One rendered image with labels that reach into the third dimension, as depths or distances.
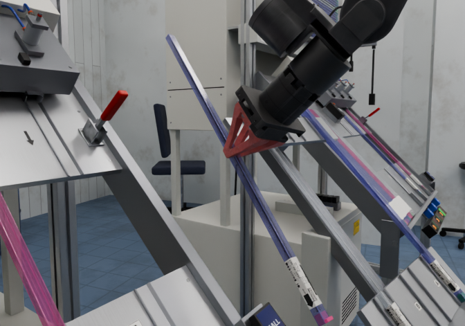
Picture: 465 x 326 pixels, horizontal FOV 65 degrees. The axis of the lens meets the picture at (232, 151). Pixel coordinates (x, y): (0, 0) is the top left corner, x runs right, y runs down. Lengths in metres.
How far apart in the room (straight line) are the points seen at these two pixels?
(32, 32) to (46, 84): 0.08
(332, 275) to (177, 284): 0.36
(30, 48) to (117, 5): 4.60
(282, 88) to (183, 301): 0.29
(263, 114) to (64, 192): 0.50
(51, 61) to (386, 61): 2.80
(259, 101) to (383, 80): 2.73
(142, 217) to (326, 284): 0.38
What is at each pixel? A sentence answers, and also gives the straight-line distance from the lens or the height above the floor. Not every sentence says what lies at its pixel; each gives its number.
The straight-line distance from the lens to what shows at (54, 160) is 0.56.
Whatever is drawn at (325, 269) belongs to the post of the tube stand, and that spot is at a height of 0.77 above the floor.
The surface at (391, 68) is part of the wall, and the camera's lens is 3.18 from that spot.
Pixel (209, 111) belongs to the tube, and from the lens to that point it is 0.56.
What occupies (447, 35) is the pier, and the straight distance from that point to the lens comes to 3.76.
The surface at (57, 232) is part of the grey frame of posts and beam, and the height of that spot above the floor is 0.82.
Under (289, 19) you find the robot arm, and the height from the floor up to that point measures 1.17.
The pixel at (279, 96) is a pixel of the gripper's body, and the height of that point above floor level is 1.08.
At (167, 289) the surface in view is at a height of 0.84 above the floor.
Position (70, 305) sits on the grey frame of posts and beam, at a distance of 0.91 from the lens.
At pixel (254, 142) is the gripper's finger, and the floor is 1.02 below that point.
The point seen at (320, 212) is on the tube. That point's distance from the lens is 0.62.
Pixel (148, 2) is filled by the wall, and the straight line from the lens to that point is 4.94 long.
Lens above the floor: 1.06
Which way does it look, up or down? 5 degrees down
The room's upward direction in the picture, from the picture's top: straight up
